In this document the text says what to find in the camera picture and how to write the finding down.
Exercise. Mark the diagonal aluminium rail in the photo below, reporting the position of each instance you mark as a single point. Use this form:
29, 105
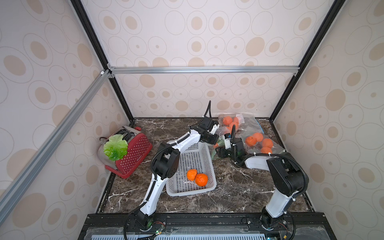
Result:
29, 173

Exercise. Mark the green zip-top bag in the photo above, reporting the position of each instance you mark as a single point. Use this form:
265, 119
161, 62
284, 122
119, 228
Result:
223, 148

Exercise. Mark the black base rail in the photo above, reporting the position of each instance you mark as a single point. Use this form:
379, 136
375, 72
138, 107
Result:
213, 226

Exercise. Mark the green-edged zip-top bag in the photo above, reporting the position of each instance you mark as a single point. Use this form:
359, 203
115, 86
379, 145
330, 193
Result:
256, 142

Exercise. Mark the white perforated plastic basket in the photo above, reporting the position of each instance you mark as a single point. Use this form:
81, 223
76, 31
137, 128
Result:
195, 157

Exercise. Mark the horizontal aluminium rail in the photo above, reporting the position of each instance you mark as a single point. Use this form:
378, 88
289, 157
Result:
202, 70

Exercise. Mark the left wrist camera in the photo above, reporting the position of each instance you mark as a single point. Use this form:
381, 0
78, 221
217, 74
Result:
214, 129

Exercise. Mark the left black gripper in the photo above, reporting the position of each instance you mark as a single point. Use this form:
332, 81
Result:
215, 137

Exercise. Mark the green plastic leaf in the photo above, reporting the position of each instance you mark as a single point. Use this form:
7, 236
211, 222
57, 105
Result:
115, 148

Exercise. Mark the red dotted toaster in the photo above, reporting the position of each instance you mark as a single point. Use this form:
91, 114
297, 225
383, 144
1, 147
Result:
138, 148

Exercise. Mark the orange taken out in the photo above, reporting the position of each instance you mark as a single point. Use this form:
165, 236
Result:
191, 174
201, 180

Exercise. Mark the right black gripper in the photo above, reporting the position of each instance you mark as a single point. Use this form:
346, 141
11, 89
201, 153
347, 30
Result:
226, 150

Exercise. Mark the middle clear zip-top bag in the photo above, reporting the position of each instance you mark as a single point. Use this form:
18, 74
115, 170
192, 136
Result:
244, 122

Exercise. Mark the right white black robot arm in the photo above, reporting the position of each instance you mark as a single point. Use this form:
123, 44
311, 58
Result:
289, 177

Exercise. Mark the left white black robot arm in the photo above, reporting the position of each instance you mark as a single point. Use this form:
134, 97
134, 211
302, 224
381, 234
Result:
166, 161

